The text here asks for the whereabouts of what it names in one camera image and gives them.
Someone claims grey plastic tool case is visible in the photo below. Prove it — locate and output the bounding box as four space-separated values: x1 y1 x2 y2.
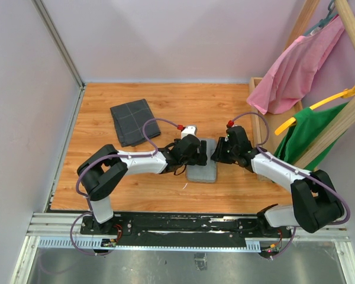
186 138 217 183

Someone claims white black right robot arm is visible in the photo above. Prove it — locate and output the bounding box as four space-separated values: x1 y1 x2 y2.
211 126 347 237

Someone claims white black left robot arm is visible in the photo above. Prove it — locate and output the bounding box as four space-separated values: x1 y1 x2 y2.
76 134 207 234

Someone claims dark grey checked cloth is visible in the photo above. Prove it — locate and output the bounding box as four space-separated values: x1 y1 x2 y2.
110 99 154 147

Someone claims green shirt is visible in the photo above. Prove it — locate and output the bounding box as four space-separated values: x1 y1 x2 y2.
274 103 346 164

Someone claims pink shirt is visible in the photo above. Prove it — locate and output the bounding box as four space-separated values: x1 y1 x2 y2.
247 16 344 114

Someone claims yellow clothes hanger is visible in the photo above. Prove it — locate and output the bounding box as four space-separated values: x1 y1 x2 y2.
274 85 355 135

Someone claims teal clothes hanger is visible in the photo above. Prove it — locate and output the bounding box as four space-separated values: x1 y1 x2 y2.
303 0 338 36

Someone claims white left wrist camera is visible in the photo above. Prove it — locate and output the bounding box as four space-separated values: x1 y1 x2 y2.
181 125 197 138

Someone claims wooden clothes rack frame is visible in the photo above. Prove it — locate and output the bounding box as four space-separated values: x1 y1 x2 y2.
251 1 355 168

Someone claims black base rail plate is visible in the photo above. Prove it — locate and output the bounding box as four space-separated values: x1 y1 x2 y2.
80 212 291 248

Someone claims aluminium frame rail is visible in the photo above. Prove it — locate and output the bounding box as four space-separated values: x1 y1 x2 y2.
26 212 350 253

